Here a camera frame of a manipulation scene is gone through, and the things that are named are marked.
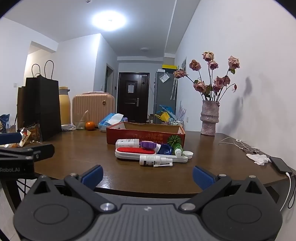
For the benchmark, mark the red and white lint brush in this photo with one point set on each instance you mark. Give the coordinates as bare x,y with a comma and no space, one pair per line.
134,151

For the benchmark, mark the round ceiling lamp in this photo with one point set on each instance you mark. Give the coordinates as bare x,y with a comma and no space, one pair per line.
108,21

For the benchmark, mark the yellow and black box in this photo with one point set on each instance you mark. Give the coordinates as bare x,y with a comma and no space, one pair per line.
170,67

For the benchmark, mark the crumpled white tissue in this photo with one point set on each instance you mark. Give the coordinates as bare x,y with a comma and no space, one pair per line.
259,158

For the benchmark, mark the pink textured vase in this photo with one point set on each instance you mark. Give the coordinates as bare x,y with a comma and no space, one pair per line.
209,120

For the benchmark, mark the green plastic bottle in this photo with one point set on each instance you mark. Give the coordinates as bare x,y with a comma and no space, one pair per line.
177,148

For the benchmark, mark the purple bottle cap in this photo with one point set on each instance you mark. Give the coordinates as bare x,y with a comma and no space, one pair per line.
148,144

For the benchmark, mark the red cardboard box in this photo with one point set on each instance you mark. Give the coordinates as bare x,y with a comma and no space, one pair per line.
129,136

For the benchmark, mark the wall picture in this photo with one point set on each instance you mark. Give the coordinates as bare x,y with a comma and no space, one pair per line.
184,63

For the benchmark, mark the white bottle cap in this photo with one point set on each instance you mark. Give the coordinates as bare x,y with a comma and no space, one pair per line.
187,154

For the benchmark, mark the yellow thermos jug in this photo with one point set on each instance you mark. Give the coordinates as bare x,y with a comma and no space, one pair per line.
64,109

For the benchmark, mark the pink suitcase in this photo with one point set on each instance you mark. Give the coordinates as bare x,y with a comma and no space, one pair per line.
94,109

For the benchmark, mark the clear glass cup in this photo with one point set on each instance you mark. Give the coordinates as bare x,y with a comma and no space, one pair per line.
81,124

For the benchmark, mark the blue plastic toy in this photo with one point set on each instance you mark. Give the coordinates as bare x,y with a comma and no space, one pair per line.
166,109

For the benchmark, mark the bunch of dried pink roses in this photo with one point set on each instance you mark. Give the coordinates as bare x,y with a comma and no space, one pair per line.
200,86

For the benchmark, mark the grey interior door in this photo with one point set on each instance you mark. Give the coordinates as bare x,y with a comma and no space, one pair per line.
109,80

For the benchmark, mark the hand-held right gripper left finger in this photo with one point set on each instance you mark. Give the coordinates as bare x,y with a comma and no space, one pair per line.
93,176

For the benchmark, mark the orange fruit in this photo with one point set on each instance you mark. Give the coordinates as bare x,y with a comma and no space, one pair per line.
90,125

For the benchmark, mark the blue bottle cap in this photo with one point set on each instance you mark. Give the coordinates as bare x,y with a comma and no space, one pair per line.
165,149

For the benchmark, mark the snack packets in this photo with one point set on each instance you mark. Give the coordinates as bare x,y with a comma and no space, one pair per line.
30,134

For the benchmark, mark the blue bag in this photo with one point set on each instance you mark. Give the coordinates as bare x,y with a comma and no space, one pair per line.
4,122

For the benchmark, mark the yellow watering can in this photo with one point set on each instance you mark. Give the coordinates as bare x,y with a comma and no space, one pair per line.
164,117

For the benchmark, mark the dark brown entrance door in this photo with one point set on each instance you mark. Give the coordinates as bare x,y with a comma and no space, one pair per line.
133,102

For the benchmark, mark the brown paper bag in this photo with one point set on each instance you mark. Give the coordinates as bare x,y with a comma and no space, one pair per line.
21,106

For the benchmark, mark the black phone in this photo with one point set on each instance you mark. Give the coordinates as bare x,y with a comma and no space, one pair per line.
279,164

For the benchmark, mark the grey fridge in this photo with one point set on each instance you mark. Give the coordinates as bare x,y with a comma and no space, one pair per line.
161,97

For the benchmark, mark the white spray bottle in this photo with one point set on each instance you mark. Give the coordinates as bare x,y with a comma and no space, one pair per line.
150,160

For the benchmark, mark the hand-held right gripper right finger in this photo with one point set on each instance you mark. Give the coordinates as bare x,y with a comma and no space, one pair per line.
203,178

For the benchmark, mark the blue white tissue pack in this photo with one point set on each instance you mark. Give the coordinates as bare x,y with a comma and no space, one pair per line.
108,121

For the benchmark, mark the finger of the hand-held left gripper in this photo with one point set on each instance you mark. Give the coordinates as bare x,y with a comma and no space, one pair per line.
10,138
44,151

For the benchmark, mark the clear labelled wipes canister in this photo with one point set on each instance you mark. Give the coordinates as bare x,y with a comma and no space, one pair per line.
126,143

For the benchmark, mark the black paper bag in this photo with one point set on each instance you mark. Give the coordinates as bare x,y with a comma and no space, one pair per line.
41,104

